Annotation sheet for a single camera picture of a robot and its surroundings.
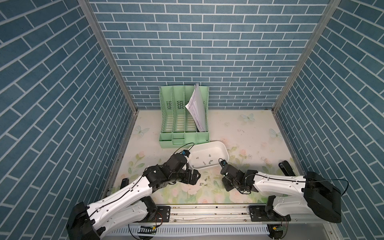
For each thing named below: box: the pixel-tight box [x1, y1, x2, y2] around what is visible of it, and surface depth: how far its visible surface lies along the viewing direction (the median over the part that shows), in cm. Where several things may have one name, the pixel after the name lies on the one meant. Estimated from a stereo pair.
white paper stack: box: [185, 83, 207, 132], surface depth 91 cm
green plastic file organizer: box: [158, 85, 210, 149], surface depth 104 cm
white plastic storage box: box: [188, 141, 230, 170], surface depth 96 cm
